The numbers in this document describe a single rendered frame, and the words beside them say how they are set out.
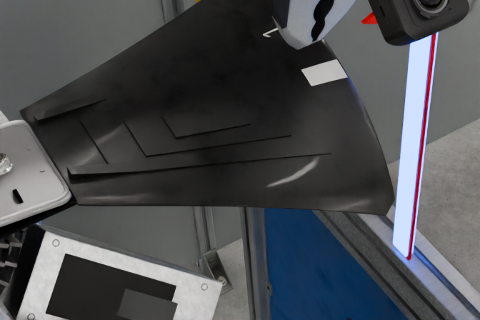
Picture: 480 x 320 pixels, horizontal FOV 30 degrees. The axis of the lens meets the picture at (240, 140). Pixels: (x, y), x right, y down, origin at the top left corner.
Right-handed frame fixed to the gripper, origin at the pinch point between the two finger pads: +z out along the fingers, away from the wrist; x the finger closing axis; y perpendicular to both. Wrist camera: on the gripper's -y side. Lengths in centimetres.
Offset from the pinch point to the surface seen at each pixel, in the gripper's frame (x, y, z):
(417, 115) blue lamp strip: -11.9, -3.1, 13.8
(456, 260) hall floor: -68, 7, 127
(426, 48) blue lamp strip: -11.8, -1.1, 6.6
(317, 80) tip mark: -0.7, -1.2, 3.7
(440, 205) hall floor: -76, 21, 132
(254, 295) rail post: -12, 9, 85
